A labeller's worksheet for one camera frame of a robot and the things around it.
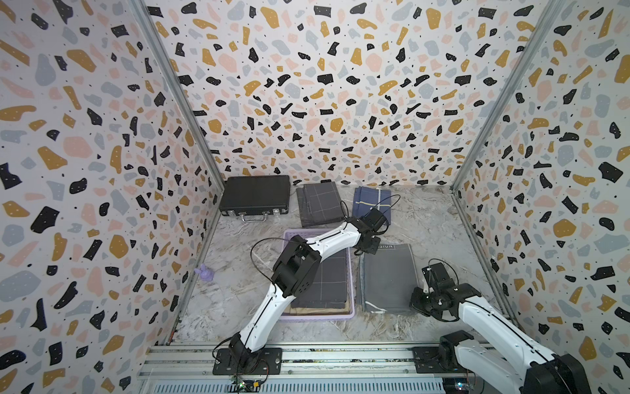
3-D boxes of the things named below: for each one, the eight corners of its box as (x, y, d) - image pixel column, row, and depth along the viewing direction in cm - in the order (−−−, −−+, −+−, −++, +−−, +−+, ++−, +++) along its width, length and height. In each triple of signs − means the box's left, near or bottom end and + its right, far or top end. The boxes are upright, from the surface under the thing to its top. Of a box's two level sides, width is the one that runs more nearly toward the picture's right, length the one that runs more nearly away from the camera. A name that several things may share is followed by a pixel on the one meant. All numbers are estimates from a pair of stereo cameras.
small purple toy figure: (202, 281, 93) (193, 272, 86) (205, 274, 95) (196, 263, 88) (212, 281, 93) (203, 272, 86) (215, 274, 95) (206, 263, 88)
